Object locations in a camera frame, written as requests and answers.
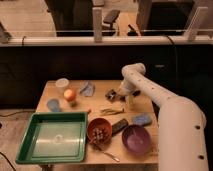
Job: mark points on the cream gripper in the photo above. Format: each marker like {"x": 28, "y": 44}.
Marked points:
{"x": 129, "y": 101}

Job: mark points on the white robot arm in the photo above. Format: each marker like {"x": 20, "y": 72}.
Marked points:
{"x": 181, "y": 123}

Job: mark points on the green plastic tray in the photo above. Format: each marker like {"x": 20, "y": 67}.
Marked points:
{"x": 54, "y": 137}

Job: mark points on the blue sponge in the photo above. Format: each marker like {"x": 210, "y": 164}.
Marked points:
{"x": 142, "y": 119}

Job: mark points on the black rectangular block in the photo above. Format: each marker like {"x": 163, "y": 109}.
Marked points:
{"x": 119, "y": 126}

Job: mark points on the wooden table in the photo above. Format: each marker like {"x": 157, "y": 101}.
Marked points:
{"x": 141, "y": 104}

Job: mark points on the purple bowl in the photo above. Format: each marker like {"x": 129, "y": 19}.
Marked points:
{"x": 136, "y": 139}

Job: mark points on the orange bowl with beads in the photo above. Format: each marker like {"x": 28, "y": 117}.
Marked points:
{"x": 99, "y": 131}

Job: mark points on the crumpled blue cloth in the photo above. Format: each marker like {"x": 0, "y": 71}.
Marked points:
{"x": 87, "y": 89}

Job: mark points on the orange apple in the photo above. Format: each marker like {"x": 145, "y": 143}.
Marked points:
{"x": 70, "y": 95}

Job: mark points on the clear plastic cup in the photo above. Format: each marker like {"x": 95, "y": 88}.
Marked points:
{"x": 62, "y": 84}

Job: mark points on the light blue lid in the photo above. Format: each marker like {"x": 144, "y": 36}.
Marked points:
{"x": 53, "y": 105}

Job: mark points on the black office chair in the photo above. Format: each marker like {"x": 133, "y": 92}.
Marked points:
{"x": 110, "y": 19}

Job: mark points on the white horizontal rail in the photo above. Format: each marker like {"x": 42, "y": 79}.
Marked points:
{"x": 106, "y": 41}

